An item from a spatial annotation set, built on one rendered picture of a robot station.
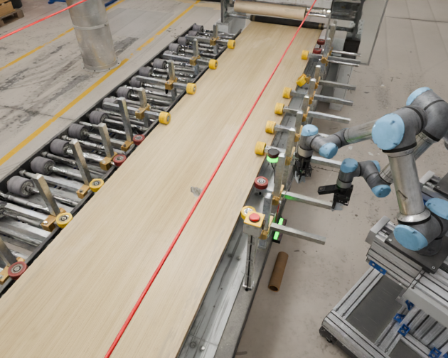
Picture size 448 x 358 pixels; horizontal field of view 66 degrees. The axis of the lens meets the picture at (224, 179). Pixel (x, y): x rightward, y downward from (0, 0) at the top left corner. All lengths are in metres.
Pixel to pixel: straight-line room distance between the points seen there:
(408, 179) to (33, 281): 1.61
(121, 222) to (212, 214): 0.47
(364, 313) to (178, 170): 1.44
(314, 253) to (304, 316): 0.53
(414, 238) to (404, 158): 0.30
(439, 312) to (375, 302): 0.85
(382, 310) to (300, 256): 0.71
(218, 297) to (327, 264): 1.19
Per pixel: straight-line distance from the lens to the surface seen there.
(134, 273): 1.66
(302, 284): 2.68
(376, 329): 2.42
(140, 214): 1.87
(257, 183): 1.98
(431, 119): 1.68
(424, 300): 1.71
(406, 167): 1.41
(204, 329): 1.80
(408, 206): 1.46
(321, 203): 2.00
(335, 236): 3.01
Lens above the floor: 2.27
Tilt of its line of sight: 43 degrees down
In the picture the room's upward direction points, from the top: straight up
